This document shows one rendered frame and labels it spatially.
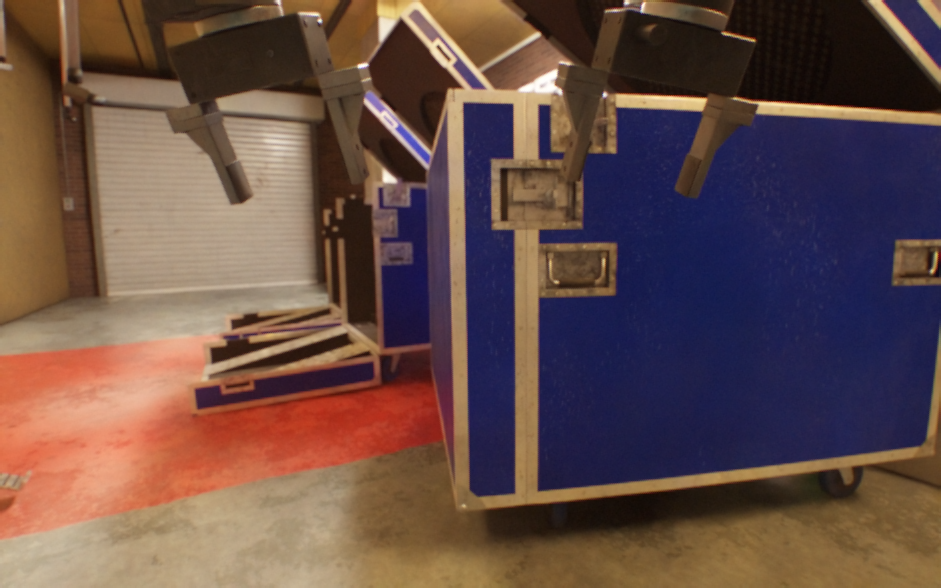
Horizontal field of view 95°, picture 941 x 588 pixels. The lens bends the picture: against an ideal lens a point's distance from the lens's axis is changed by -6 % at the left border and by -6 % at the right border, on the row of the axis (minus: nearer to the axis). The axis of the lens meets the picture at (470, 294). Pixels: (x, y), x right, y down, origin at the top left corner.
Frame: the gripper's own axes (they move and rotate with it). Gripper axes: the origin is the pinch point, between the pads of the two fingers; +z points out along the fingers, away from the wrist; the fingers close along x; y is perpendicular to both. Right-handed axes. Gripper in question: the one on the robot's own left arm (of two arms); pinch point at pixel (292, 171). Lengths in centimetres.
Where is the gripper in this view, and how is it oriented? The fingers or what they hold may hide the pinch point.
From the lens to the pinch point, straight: 51.3
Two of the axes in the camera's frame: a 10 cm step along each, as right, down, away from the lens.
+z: 1.8, 8.6, 4.9
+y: 0.8, -5.1, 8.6
